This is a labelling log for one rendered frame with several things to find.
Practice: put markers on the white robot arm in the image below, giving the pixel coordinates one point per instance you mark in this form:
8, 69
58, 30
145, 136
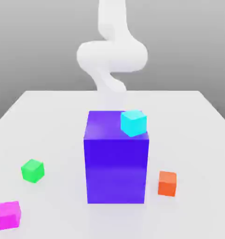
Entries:
112, 56

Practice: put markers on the small cyan cube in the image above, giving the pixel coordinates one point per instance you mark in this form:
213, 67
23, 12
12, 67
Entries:
133, 124

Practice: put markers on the small orange cube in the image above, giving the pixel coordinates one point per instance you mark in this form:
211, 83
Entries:
167, 184

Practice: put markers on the small magenta cube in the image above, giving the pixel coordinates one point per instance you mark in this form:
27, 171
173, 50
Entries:
8, 215

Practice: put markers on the small green cube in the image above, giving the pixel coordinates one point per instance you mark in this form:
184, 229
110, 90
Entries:
32, 171

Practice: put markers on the large purple box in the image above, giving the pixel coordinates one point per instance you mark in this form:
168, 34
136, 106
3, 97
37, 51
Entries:
116, 168

